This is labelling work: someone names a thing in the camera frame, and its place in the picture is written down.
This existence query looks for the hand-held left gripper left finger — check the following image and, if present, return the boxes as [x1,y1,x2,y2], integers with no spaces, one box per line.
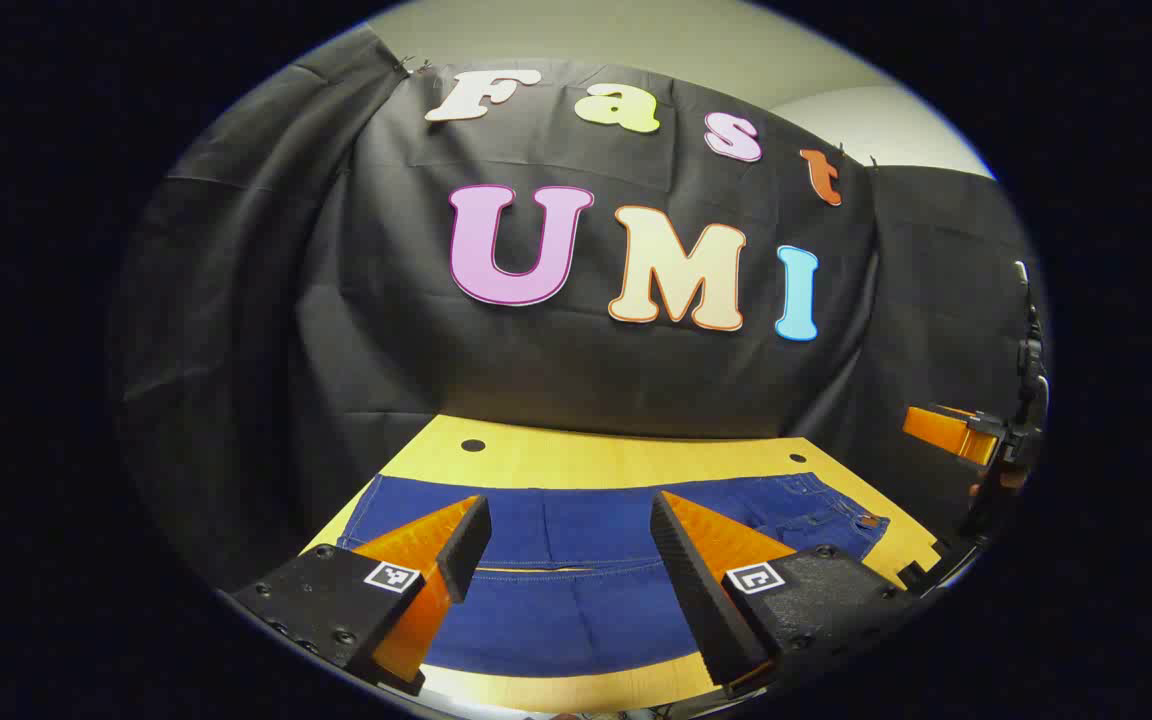
[231,495,493,698]

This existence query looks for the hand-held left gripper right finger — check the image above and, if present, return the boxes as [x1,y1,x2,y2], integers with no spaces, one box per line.
[649,490,927,699]

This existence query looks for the blue jeans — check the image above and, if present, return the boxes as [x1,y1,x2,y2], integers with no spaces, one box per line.
[336,473,892,679]

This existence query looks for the black backdrop cloth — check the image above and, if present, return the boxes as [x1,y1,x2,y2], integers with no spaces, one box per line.
[108,25,1042,591]

